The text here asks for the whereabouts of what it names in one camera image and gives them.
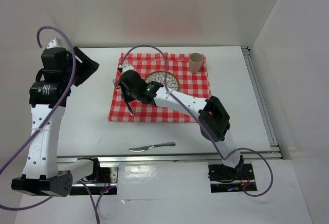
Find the silver fork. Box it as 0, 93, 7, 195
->
113, 79, 134, 116

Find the patterned ceramic plate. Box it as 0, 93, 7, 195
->
145, 70, 180, 91

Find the silver table knife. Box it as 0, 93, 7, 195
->
129, 142, 176, 153

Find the red white checkered cloth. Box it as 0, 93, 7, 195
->
107, 52, 214, 124

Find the beige paper cup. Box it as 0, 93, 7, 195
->
189, 52, 204, 73

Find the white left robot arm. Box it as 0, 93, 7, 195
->
11, 46, 101, 197

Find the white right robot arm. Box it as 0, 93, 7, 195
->
118, 67, 244, 179

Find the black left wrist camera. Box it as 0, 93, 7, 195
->
41, 47, 69, 71

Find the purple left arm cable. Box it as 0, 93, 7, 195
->
0, 25, 114, 224

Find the aluminium front rail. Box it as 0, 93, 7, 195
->
57, 152, 283, 163

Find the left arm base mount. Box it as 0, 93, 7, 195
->
70, 166, 119, 196

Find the aluminium side rail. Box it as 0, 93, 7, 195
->
241, 47, 282, 158

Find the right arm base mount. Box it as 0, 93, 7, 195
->
208, 163, 258, 193

